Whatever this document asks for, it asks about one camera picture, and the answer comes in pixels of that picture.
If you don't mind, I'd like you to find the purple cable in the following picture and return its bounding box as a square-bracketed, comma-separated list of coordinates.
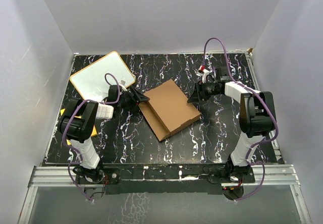
[62, 73, 122, 204]
[203, 37, 280, 204]

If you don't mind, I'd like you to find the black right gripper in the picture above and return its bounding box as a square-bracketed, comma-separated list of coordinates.
[188, 80, 221, 103]

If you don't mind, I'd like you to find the aluminium rail frame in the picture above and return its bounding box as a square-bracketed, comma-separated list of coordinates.
[19, 165, 311, 223]

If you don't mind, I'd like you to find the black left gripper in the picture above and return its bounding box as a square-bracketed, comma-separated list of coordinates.
[118, 87, 149, 114]

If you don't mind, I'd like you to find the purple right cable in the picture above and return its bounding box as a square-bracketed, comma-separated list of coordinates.
[203, 37, 280, 204]

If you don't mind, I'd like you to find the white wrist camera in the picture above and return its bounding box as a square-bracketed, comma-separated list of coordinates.
[197, 66, 212, 83]
[119, 80, 127, 91]

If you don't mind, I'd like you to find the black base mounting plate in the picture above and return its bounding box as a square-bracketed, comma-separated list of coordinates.
[73, 163, 255, 198]

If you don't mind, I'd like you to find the yellow notebook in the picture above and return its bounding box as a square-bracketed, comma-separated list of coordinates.
[59, 105, 97, 144]

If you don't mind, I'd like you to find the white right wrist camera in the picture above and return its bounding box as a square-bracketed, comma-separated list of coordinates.
[197, 66, 212, 83]

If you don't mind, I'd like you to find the whiteboard with orange frame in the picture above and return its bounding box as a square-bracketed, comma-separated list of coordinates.
[70, 51, 136, 101]

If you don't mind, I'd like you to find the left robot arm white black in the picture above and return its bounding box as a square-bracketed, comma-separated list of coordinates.
[59, 85, 149, 183]

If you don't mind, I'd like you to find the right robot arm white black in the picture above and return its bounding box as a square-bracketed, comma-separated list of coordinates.
[187, 66, 276, 182]

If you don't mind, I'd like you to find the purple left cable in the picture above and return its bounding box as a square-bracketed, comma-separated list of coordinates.
[62, 73, 122, 204]

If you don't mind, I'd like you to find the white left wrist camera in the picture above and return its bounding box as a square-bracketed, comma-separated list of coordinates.
[119, 80, 127, 91]

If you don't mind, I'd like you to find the brown cardboard box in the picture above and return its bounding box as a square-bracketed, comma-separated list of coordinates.
[139, 79, 200, 142]

